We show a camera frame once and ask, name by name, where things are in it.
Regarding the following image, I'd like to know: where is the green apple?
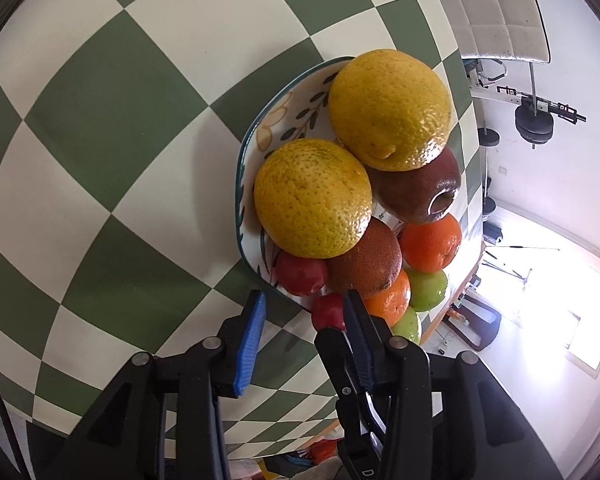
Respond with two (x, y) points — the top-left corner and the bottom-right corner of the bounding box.
(406, 268), (448, 312)
(391, 307), (422, 344)

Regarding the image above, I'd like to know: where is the red cherry tomato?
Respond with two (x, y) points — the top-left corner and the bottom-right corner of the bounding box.
(311, 292), (346, 330)
(275, 252), (327, 296)

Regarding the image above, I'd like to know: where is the reddish brown round fruit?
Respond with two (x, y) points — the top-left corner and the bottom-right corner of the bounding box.
(326, 217), (402, 299)

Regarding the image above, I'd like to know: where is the small yellow lemon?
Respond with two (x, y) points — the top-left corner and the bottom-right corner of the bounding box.
(253, 139), (373, 259)

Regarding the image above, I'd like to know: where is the large yellow lemon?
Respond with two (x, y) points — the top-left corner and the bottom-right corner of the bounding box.
(327, 49), (452, 172)

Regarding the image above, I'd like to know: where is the red plastic bag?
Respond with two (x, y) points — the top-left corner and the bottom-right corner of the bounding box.
(308, 439), (340, 466)

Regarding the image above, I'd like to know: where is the bright orange mandarin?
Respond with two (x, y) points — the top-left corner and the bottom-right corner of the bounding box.
(399, 214), (463, 273)

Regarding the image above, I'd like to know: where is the dark red apple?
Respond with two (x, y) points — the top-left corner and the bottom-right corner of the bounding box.
(367, 146), (462, 224)

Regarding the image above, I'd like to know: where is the floral oval ceramic plate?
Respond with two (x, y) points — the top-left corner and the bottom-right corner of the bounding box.
(235, 56), (352, 310)

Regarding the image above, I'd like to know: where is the green checkered tablecloth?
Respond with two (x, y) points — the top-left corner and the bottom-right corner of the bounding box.
(0, 0), (481, 434)

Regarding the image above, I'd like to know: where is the barbell on rack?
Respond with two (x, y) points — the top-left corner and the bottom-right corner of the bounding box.
(463, 58), (588, 148)

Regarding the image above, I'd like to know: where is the white padded chair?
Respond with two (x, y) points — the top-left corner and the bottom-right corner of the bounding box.
(421, 0), (553, 65)

